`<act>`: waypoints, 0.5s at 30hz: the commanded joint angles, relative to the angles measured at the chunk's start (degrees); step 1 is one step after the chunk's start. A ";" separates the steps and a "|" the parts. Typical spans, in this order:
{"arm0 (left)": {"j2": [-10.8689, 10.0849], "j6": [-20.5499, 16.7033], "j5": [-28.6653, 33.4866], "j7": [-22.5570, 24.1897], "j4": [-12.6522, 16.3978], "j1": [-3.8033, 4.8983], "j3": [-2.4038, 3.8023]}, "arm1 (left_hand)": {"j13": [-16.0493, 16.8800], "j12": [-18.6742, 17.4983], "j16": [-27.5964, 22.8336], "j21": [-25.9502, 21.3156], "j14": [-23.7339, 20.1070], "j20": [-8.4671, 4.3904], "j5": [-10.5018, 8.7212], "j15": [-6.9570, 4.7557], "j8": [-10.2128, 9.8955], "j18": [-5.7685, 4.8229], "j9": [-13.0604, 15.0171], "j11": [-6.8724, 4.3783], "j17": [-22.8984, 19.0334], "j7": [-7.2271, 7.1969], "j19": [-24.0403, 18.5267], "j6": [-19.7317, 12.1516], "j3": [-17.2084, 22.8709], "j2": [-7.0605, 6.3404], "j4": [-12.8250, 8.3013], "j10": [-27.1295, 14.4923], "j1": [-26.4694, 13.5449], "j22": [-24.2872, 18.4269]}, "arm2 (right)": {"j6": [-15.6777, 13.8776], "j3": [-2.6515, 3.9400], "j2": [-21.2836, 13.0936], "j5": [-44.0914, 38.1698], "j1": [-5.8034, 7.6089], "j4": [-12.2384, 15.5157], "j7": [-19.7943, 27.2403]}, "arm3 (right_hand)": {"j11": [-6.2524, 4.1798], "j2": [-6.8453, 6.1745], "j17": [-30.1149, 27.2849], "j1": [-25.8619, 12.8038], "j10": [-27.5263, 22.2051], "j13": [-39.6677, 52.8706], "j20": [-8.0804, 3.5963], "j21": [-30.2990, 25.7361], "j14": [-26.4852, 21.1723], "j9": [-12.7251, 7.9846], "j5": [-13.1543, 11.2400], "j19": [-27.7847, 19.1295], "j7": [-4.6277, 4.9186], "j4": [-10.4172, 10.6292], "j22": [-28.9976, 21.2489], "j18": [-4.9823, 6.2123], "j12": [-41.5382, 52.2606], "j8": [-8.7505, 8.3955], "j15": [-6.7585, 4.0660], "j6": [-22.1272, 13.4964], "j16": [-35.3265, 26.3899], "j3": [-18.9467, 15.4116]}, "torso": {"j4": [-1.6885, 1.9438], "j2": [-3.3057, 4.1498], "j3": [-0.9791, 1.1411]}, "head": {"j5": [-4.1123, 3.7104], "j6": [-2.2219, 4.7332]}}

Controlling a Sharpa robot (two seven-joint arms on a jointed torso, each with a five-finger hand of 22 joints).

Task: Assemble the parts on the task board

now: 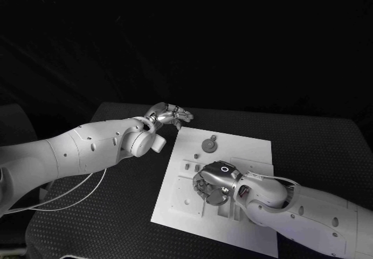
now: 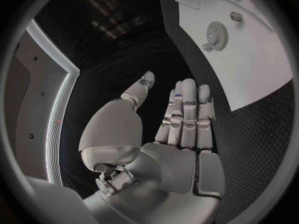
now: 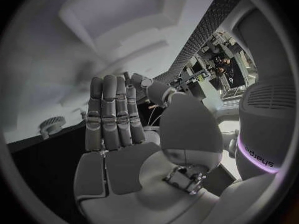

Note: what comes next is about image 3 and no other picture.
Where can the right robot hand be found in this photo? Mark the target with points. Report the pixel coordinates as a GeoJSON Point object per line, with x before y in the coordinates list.
{"type": "Point", "coordinates": [130, 171]}

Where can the white task board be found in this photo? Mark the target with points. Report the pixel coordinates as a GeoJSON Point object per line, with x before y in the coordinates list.
{"type": "Point", "coordinates": [58, 59]}

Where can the grey gear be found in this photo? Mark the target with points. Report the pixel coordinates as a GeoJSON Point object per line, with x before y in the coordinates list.
{"type": "Point", "coordinates": [53, 123]}

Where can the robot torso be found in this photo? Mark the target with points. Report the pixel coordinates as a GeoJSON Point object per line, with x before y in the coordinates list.
{"type": "Point", "coordinates": [264, 130]}

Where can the person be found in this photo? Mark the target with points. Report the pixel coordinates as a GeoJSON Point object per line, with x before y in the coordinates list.
{"type": "Point", "coordinates": [236, 72]}

